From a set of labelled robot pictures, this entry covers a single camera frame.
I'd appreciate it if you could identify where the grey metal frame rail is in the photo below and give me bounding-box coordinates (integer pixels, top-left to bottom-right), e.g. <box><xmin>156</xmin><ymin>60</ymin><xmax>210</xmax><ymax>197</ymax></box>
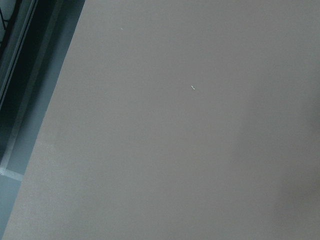
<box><xmin>0</xmin><ymin>0</ymin><xmax>84</xmax><ymax>182</ymax></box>

